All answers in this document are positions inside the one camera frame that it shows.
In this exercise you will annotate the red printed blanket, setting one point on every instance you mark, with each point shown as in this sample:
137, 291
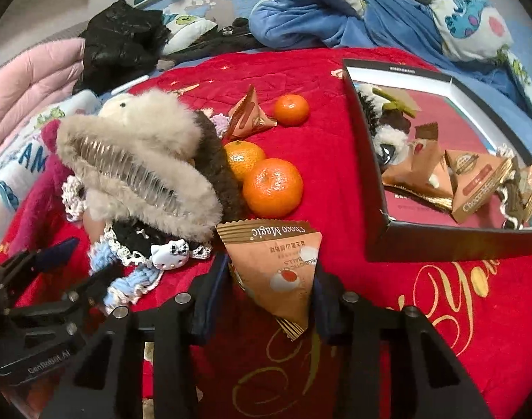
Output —
335, 183

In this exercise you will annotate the black plastic bag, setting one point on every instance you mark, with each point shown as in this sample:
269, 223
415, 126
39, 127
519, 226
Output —
117, 39

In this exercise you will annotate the white fluffy hair clip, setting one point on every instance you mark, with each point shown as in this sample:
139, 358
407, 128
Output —
115, 105

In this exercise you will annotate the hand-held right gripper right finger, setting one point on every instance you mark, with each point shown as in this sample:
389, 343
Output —
324, 310

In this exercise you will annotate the tangerine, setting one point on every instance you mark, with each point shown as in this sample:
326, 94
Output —
244, 157
292, 110
272, 187

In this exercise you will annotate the beige fur hair claw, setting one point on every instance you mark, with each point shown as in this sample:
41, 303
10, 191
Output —
161, 131

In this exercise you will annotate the white cartoon print pillow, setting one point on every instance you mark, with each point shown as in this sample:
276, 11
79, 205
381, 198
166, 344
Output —
13, 170

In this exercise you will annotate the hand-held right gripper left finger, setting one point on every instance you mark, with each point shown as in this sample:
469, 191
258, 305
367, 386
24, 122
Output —
211, 301

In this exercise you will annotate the black box with silver rim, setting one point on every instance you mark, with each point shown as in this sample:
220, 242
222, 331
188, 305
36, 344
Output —
375, 209

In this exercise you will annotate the dark clothes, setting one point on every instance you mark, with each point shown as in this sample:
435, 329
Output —
218, 39

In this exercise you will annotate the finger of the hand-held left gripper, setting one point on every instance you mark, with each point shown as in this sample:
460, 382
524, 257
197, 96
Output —
56, 252
98, 286

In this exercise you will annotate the pink crochet scrunchie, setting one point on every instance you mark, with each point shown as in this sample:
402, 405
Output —
220, 123

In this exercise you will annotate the green and white hair clip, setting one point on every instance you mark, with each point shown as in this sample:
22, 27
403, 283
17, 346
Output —
394, 100

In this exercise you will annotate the cartoon print blue quilt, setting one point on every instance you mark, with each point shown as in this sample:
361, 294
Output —
392, 26

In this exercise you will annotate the pink quilt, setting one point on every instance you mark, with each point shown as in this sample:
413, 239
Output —
34, 83

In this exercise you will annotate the white cat hair clip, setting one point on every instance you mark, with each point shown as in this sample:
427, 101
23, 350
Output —
170, 253

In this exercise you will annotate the white pen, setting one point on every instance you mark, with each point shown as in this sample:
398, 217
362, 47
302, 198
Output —
128, 85

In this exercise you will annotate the small dark brown packet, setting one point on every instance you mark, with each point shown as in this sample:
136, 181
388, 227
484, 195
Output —
426, 131

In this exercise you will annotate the blue crochet scrunchie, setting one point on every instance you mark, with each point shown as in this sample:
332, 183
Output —
130, 277

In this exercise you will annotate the brown fuzzy hair claw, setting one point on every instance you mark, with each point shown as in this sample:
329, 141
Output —
215, 161

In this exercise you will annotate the black and white fuzzy clip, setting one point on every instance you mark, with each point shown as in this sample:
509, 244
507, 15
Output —
388, 139

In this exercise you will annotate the light blue bed sheet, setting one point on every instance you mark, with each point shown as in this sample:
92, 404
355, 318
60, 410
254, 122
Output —
521, 17

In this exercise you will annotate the small white cartoon pillow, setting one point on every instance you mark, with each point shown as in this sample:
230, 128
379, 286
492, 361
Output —
187, 22

